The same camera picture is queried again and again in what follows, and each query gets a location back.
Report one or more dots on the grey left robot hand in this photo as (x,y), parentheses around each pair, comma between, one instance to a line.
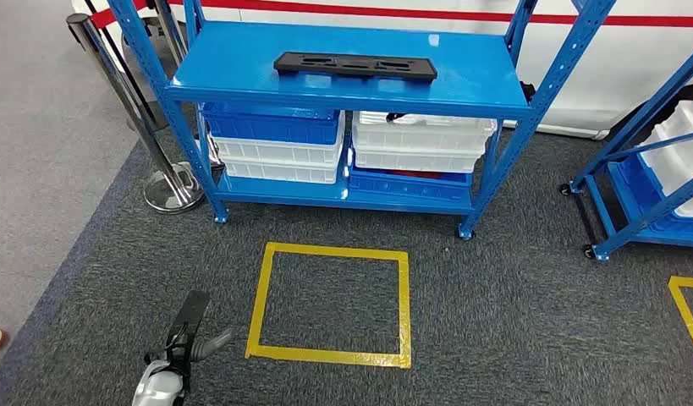
(211,344)

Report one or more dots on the long black plastic part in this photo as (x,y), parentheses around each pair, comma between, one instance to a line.
(352,66)

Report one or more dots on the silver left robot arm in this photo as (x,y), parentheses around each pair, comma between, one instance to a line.
(158,389)

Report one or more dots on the blue metal shelf rack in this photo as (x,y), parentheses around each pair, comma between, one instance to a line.
(239,61)

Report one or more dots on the yellow floor tape square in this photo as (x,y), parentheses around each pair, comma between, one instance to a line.
(335,251)

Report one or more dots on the red barrier belt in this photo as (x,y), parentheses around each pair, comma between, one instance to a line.
(380,10)

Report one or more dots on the white car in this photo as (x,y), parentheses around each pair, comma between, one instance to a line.
(604,67)

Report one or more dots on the blue wheeled metal rack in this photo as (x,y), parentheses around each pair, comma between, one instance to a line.
(637,117)

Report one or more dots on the chrome stanchion post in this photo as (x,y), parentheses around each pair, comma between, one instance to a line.
(172,190)
(169,28)

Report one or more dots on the thin black stanchion post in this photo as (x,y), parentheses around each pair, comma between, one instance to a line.
(119,61)

